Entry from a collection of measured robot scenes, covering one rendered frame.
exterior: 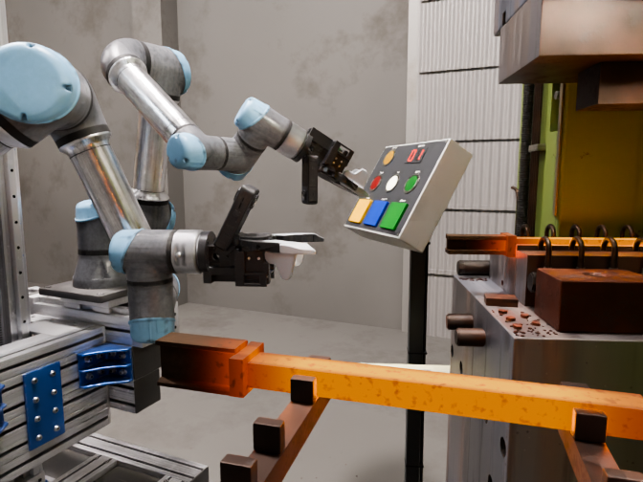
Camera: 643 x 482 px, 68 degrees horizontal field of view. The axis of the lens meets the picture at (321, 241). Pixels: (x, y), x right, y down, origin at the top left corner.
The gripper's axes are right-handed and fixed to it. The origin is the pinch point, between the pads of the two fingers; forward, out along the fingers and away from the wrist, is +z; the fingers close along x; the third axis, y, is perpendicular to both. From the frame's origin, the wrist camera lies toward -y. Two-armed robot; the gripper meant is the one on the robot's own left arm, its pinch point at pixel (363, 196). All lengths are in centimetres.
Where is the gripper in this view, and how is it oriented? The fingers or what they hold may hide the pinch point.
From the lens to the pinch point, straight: 119.1
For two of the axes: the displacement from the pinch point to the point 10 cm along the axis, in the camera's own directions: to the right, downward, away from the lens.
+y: 4.7, -8.8, 0.6
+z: 8.1, 4.6, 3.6
